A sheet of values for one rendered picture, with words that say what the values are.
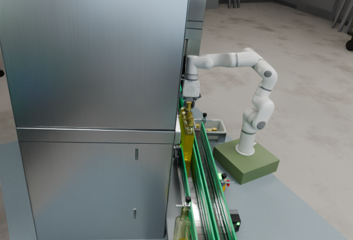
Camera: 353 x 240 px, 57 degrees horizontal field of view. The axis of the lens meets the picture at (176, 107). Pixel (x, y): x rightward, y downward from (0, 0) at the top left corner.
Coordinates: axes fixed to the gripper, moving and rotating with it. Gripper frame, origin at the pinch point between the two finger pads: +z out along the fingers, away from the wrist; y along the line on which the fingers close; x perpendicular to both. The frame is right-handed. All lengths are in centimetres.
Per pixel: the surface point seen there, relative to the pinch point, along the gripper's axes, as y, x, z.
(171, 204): -11, -38, 42
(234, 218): 21, -42, 48
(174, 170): -8.0, -14.2, 35.7
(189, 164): 1.8, -8.6, 34.2
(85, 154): -49, -59, 7
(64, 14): -53, -74, -46
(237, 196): 30, -17, 50
